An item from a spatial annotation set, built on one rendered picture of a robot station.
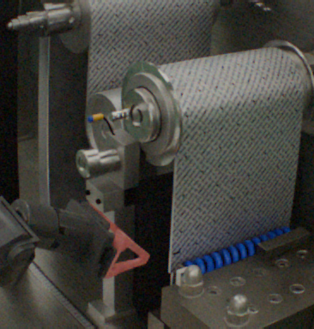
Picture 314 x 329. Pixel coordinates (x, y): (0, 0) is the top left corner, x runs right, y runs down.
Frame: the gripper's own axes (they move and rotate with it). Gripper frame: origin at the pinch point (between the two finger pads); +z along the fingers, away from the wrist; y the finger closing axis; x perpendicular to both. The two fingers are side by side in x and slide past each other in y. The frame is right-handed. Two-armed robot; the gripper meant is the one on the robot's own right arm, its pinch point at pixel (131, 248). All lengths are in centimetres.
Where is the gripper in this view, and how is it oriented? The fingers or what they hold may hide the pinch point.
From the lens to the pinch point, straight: 122.8
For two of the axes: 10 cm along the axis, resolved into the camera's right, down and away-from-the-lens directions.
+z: 7.3, 2.2, 6.5
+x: 4.3, -8.9, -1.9
